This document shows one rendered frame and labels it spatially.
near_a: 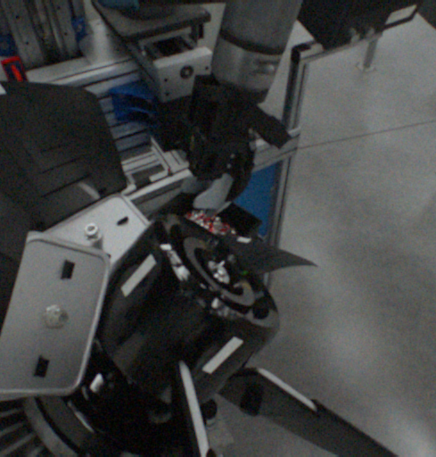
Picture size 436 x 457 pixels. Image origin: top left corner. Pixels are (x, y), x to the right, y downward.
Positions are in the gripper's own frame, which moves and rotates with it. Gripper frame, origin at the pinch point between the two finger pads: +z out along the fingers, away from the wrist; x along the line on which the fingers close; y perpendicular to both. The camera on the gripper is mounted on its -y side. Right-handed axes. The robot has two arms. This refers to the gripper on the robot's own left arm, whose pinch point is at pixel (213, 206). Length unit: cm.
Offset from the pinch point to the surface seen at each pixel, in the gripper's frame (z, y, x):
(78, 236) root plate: -12.2, 24.6, 11.6
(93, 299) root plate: -15.5, 26.8, 20.2
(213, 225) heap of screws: 15.5, -10.8, -9.7
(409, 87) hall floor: 35, -226, -99
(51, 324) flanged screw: -16.4, 29.8, 21.7
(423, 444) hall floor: 82, -78, 45
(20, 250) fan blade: -20.3, 30.6, 19.3
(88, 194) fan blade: -13.7, 22.6, 8.2
